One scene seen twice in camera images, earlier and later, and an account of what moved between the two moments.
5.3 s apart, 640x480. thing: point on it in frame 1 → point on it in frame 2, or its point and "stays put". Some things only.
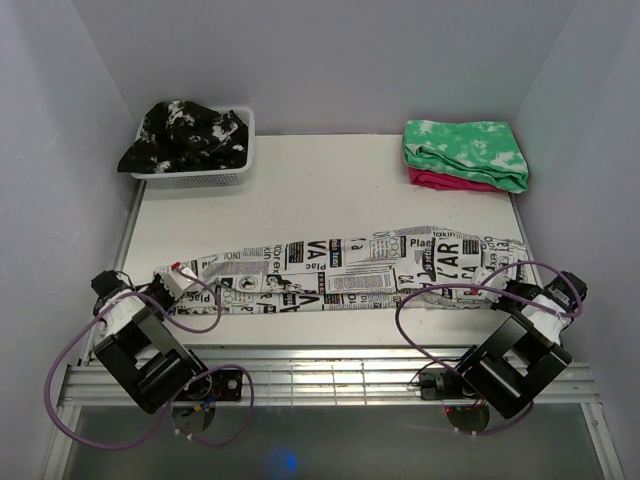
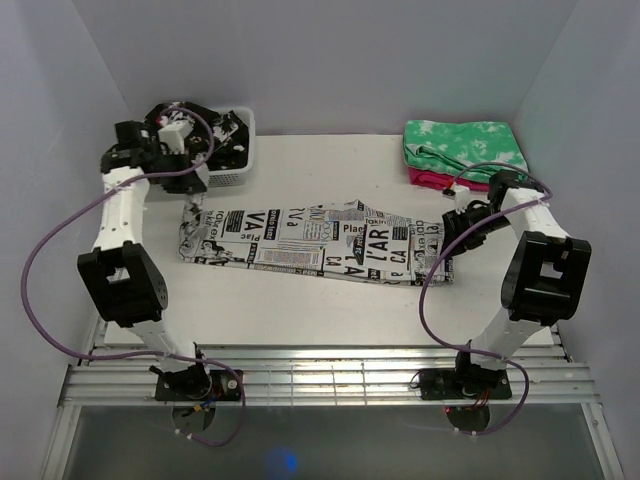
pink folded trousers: [439, 180] stays put
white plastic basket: [229, 177] stays put
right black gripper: [511, 284] → [453, 227]
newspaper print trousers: [408, 269] → [349, 239]
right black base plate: [444, 385] stays put
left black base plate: [215, 384] stays put
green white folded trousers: [486, 152] stays put
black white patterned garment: [179, 136] stays put
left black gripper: [158, 283] → [187, 182]
